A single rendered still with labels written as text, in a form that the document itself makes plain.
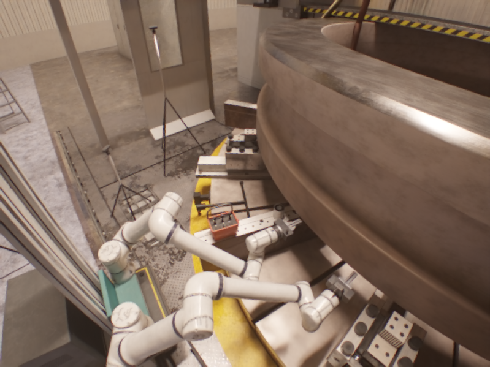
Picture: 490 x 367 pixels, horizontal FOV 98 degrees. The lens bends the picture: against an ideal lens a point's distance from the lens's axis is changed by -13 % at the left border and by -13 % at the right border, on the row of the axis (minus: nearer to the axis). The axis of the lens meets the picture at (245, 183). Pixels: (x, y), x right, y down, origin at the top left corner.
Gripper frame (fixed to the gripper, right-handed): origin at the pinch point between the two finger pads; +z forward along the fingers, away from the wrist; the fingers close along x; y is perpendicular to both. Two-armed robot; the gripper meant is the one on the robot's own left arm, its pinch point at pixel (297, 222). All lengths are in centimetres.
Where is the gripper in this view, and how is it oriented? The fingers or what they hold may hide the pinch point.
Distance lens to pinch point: 150.7
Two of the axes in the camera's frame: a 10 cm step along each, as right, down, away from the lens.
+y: 0.0, -7.6, -6.5
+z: 8.8, -3.1, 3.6
